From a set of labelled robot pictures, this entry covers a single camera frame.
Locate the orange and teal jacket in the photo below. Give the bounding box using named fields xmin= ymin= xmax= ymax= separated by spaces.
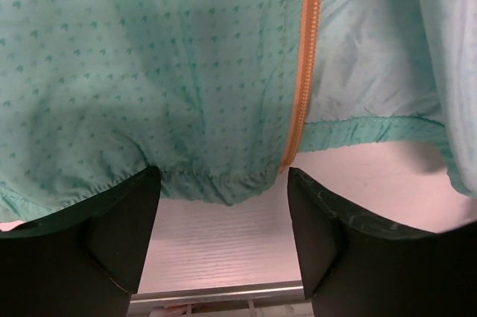
xmin=1 ymin=0 xmax=476 ymax=223

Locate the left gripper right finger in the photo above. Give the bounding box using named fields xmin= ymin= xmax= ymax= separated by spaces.
xmin=287 ymin=168 xmax=476 ymax=317

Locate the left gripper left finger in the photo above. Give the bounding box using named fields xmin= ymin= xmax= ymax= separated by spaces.
xmin=1 ymin=167 xmax=161 ymax=316

